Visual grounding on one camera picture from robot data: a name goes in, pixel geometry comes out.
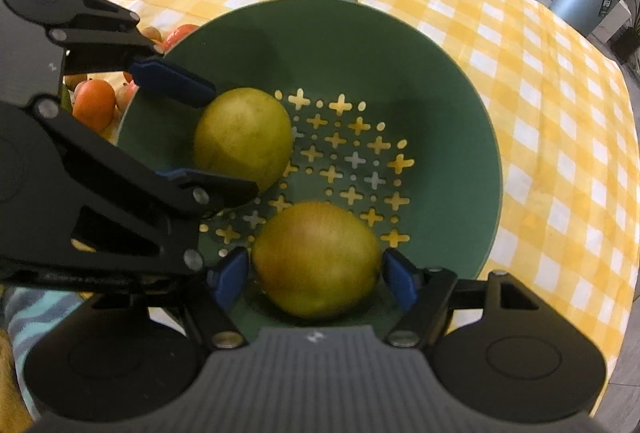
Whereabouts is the small red fruit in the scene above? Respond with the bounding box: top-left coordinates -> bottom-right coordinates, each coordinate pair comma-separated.
116,81 -> 138,112

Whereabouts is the yellow checkered tablecloth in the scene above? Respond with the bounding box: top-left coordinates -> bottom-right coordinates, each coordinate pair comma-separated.
41,0 -> 640,414

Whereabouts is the potted plant by bin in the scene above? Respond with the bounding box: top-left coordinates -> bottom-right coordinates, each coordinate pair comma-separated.
611,0 -> 639,64

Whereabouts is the large yellow-green pear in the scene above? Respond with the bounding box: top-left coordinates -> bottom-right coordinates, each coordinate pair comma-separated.
250,201 -> 382,319

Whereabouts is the green colander bowl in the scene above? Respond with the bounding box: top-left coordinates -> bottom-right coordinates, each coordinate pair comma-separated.
115,0 -> 504,344

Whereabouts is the orange tangerine back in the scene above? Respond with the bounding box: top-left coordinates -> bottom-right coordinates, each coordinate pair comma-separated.
162,24 -> 198,53

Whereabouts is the orange tangerine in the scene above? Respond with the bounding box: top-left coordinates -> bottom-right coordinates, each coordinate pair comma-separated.
73,79 -> 116,133
162,24 -> 198,53

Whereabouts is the brown longan fruit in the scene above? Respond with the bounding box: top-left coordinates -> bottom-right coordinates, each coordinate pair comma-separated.
140,26 -> 163,43

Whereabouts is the round green pear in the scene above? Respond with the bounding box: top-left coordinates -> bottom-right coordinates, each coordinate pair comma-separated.
193,88 -> 294,193

